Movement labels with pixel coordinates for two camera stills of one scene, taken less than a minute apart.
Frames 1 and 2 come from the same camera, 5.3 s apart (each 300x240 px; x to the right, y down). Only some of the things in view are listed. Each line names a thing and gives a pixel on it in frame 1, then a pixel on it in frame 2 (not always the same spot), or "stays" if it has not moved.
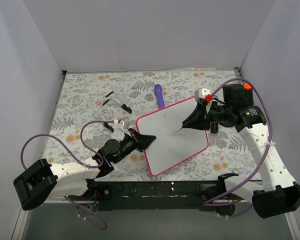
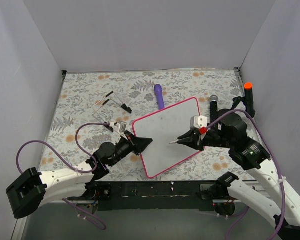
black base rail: x=148 y=196 stays
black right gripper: x=205 y=117 -> x=200 y=139
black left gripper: x=136 y=141 stays
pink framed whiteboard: x=168 y=149 stays
